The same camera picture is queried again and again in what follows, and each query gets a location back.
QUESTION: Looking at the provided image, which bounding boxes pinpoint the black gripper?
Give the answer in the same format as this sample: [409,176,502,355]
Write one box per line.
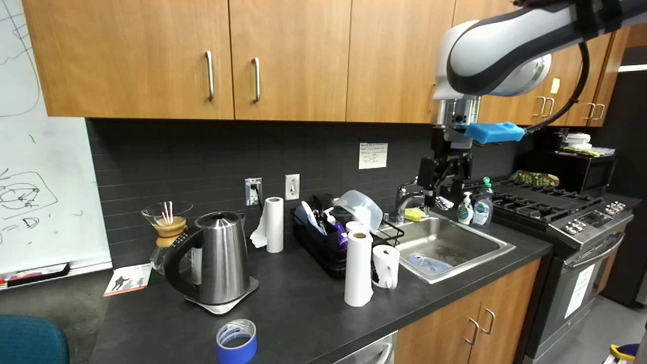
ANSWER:
[418,129,471,202]

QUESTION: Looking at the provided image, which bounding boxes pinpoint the blue masking tape roll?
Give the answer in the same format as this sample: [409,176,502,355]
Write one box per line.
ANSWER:
[217,320,259,364]

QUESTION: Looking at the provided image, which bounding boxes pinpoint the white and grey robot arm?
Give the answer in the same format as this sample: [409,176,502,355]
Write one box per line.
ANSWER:
[429,0,647,202]

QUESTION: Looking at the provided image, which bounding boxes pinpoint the chrome faucet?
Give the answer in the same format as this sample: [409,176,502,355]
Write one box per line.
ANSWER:
[395,178,426,222]

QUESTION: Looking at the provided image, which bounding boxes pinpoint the hand soap pump bottle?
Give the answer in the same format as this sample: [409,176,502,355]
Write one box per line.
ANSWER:
[458,189,474,227]

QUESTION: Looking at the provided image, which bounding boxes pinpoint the yellow sponge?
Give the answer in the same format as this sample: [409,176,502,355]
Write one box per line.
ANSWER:
[405,209,429,222]

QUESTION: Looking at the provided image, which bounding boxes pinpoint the dish soap bottle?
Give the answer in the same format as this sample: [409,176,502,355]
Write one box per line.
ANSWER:
[474,176,494,227]

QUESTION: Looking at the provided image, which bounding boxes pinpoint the stainless steel sink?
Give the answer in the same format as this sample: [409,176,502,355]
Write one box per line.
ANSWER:
[383,214,514,285]

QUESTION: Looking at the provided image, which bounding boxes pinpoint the clear plastic container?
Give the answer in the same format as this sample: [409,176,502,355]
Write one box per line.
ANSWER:
[334,189,384,233]

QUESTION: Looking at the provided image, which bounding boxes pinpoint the tall paper towel roll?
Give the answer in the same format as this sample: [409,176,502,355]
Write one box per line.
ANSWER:
[343,231,373,307]

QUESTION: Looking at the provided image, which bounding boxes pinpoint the black dish rack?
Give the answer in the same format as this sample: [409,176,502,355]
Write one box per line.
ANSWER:
[290,193,406,281]

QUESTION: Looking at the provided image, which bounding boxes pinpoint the black microwave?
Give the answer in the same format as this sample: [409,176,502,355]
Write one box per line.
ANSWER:
[516,150,617,192]

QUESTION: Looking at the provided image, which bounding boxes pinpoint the stainless gas stove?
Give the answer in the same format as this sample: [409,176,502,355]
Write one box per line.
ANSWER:
[494,180,639,364]

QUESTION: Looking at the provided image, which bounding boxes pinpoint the upper wooden cabinets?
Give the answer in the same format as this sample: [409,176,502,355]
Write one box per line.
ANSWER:
[21,0,633,129]

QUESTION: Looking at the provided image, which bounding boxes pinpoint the dishwasher front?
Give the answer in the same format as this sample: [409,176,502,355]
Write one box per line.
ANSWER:
[334,334,396,364]

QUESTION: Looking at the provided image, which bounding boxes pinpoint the metal outlet plate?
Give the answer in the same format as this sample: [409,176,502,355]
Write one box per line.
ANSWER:
[245,178,263,207]

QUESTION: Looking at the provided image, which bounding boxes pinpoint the stainless steel electric kettle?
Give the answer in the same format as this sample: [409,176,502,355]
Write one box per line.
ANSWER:
[163,213,259,316]

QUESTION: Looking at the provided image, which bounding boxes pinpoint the small card on counter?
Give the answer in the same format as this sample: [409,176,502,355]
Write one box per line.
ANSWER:
[104,262,152,297]

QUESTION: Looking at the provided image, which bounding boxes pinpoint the whiteboard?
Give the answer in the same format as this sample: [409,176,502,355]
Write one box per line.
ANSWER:
[0,0,111,288]

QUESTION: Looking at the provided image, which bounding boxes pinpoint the blue wrist camera box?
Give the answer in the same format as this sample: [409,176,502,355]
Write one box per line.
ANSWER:
[462,122,525,146]

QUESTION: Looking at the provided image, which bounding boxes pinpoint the white wall outlet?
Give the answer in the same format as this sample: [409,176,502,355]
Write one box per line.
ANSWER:
[285,174,301,199]

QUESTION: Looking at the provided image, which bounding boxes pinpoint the paper towel roll by wall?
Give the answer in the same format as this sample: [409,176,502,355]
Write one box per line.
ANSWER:
[250,196,284,254]

